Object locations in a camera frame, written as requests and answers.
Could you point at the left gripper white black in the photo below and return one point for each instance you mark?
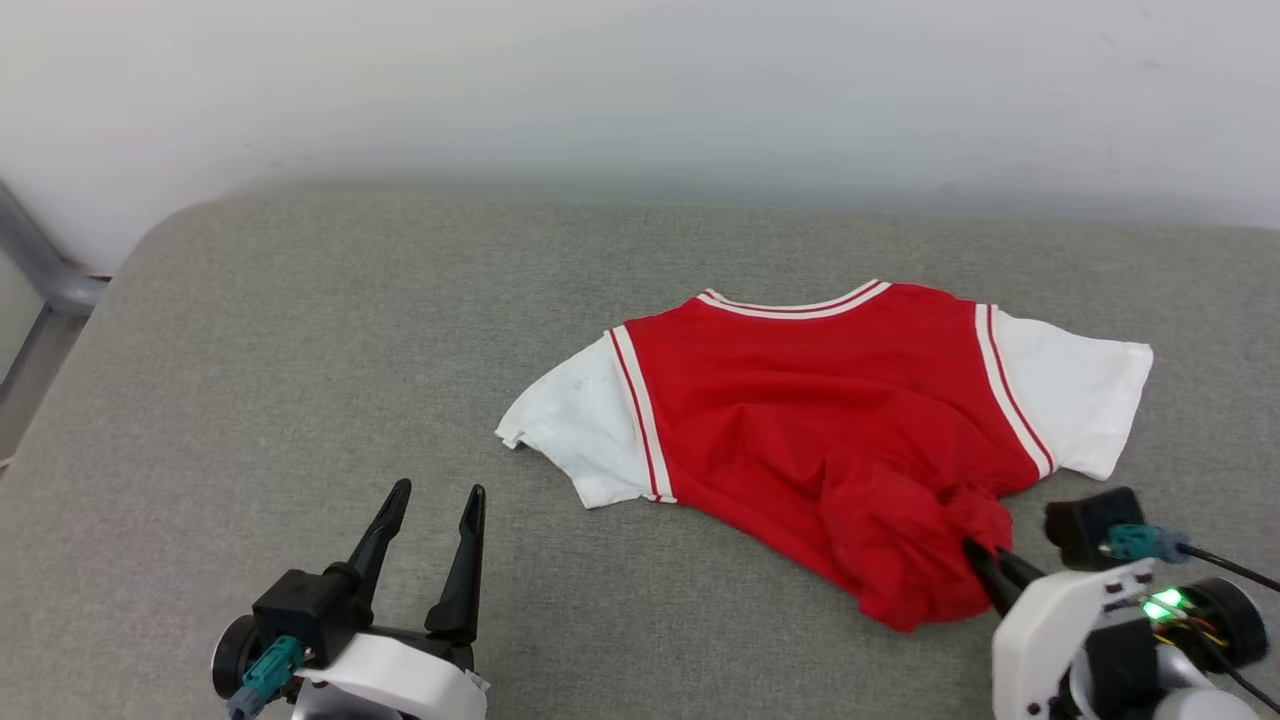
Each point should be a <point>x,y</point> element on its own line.
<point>390,680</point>

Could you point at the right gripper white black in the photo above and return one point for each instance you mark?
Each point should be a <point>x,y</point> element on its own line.
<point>1050,640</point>

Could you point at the red and white t-shirt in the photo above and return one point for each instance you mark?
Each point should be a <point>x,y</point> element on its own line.
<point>800,420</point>

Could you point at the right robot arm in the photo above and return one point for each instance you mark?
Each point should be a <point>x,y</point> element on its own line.
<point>1200,705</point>

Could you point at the grey fabric sofa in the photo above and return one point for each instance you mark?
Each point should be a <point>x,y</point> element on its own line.
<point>250,380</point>

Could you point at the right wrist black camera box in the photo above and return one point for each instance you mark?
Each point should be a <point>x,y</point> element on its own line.
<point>1085,522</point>

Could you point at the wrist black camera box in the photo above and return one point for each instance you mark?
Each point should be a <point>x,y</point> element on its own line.
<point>1085,522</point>
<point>305,605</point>

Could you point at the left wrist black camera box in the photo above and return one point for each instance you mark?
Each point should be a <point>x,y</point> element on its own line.
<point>305,605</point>

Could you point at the right wrist camera teal connector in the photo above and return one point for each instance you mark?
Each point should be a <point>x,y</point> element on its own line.
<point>1135,543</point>

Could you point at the wrist camera teal connector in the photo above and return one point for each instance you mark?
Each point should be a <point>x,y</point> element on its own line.
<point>265,672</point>
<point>1135,543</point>

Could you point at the left wrist camera teal connector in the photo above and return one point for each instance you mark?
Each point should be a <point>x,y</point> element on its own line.
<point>265,672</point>

